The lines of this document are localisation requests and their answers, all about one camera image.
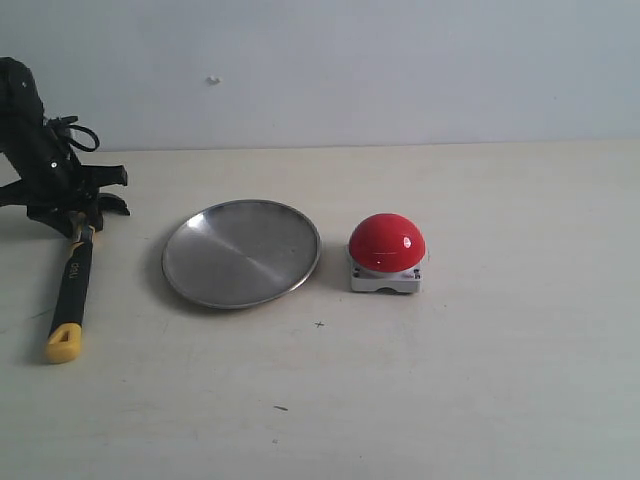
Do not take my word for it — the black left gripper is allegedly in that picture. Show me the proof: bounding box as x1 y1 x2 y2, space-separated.
1 57 131 238

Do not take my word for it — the yellow black claw hammer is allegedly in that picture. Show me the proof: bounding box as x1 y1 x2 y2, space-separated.
44 192 132 365

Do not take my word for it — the red dome push button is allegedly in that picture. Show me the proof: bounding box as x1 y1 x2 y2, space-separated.
347 213 428 294

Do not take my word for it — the round steel plate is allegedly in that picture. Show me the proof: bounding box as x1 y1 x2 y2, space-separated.
161 199 322 310

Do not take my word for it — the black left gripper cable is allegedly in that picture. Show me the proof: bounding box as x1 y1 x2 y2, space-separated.
47 115 101 154

